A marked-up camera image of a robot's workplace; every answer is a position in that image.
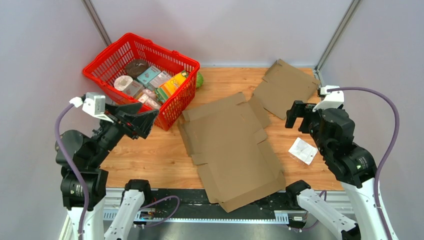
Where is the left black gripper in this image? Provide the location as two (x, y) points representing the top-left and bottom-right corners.
(88, 101), (159, 165)

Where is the large brown cardboard box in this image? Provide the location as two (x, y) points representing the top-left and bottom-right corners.
(178, 92), (286, 213)

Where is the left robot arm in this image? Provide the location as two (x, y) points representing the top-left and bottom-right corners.
(54, 103), (160, 240)

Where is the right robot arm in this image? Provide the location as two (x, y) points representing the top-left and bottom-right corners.
(285, 100), (398, 240)

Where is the grey pink box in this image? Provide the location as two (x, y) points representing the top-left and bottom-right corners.
(122, 80), (145, 99)

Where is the teal small box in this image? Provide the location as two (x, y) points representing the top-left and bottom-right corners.
(136, 65), (161, 88)

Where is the grey small box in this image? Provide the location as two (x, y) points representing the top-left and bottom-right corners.
(146, 71), (172, 91)

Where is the pink white packet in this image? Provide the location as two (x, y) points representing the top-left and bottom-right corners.
(136, 89), (161, 110)

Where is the small flat cardboard sheet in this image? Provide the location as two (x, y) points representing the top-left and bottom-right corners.
(252, 59), (321, 120)

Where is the green carton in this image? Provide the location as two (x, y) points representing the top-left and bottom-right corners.
(154, 87), (169, 105)

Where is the white round roll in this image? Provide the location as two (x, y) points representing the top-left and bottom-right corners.
(113, 75), (134, 92)

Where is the clear plastic packet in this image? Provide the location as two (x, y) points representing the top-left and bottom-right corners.
(288, 137), (318, 166)

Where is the yellow orange juice carton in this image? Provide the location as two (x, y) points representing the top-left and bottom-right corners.
(160, 70), (189, 97)

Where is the red plastic shopping basket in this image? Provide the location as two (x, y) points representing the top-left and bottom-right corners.
(82, 32), (200, 131)

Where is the green cabbage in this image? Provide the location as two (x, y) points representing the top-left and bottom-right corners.
(195, 71), (204, 89)

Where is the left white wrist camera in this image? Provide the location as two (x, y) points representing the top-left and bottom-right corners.
(82, 92), (114, 123)

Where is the aluminium frame post right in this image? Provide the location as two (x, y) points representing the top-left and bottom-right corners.
(314, 0), (362, 74)

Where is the aluminium frame post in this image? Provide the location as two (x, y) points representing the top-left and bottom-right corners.
(314, 0), (362, 74)
(81, 0), (112, 46)

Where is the aluminium frame post left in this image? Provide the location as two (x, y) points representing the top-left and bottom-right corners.
(81, 0), (112, 46)

